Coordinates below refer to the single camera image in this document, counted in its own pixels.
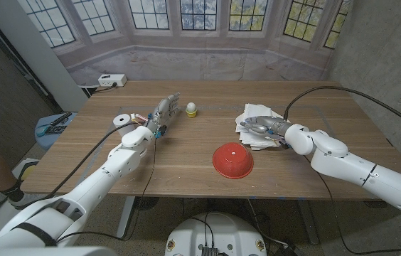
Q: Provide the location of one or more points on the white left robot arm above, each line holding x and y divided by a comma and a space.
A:
115, 167

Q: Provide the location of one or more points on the white cloth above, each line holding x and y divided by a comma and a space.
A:
257, 110

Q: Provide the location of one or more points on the red bowl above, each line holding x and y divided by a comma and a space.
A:
232, 161

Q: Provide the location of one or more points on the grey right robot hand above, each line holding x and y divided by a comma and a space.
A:
271, 124

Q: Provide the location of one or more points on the white yellow floor board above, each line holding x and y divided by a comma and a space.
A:
26, 170

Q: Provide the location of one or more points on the yellow cup with white ball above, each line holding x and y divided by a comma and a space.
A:
191, 108

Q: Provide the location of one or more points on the black hand tool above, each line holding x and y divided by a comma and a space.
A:
60, 118

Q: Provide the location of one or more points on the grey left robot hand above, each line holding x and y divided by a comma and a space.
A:
163, 112

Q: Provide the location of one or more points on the white receipt paper roll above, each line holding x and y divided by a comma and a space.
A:
121, 121

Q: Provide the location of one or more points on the white power strip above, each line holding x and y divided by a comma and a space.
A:
111, 80

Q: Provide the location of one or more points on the grey table leg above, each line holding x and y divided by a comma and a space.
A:
309, 220

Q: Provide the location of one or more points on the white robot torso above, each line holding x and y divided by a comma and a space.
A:
214, 231

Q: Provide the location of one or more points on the printed window backdrop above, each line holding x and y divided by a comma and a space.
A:
200, 53

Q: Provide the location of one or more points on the blue round stool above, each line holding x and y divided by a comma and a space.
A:
49, 140

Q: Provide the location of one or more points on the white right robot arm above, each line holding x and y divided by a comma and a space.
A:
357, 167

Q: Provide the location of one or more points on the white table leg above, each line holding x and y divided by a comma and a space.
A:
126, 217

